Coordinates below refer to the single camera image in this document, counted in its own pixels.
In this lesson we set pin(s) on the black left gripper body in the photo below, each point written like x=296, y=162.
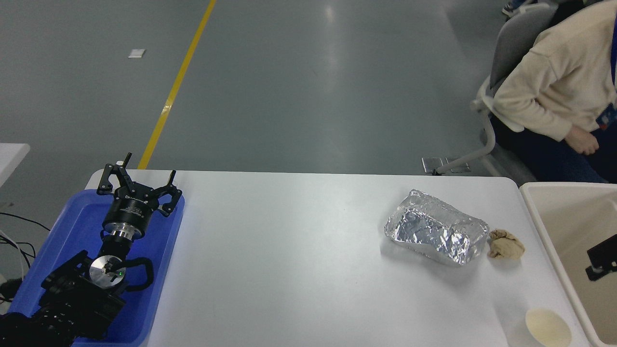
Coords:
x=130, y=210

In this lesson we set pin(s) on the white paper cup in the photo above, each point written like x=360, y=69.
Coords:
x=547, y=327

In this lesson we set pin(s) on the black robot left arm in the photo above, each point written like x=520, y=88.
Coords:
x=72, y=299

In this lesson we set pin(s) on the person's hand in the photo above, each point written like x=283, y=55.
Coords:
x=582, y=142

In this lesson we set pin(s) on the large pale bin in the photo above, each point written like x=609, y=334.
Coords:
x=559, y=217

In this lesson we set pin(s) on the blue plastic tray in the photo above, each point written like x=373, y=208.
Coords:
x=72, y=226

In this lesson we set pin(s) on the crumpled tan paper ball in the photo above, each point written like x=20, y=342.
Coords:
x=506, y=246

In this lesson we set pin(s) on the white paper scrap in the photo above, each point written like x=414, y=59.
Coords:
x=137, y=53

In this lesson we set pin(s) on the blue id badge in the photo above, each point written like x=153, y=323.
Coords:
x=608, y=115

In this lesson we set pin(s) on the crumpled foil tray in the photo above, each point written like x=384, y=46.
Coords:
x=434, y=231

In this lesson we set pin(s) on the person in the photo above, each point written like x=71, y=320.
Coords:
x=554, y=82

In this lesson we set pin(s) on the grey office chair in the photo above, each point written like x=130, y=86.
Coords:
x=518, y=43

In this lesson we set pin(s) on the person's shoe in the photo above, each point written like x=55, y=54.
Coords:
x=511, y=7

